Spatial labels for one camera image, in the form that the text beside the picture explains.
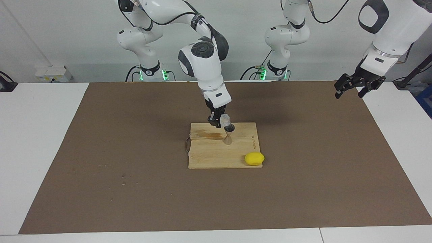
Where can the black clamp mount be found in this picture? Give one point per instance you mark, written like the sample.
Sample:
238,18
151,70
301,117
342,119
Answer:
6,86

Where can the clear glass cup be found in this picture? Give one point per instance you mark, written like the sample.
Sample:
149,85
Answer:
225,118

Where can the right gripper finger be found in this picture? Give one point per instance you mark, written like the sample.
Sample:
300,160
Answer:
215,120

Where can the yellow lemon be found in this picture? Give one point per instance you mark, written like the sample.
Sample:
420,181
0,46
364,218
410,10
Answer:
253,158

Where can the steel double jigger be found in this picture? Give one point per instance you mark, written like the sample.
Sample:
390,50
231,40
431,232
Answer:
228,140

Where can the black stand pole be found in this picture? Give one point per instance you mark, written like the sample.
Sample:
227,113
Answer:
401,83

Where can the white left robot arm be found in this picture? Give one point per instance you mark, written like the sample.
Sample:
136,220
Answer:
287,37

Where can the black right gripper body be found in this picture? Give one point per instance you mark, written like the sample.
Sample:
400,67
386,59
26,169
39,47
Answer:
215,110

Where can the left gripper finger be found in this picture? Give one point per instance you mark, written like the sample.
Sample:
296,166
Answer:
370,86
344,81

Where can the blue box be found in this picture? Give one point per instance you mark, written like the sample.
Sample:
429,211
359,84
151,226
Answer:
426,101

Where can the brown table mat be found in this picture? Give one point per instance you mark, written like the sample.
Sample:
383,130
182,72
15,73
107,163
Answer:
168,202

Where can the wooden cutting board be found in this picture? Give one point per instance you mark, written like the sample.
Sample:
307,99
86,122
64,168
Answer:
209,155

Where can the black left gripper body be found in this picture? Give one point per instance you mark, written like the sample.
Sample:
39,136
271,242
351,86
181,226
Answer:
363,76

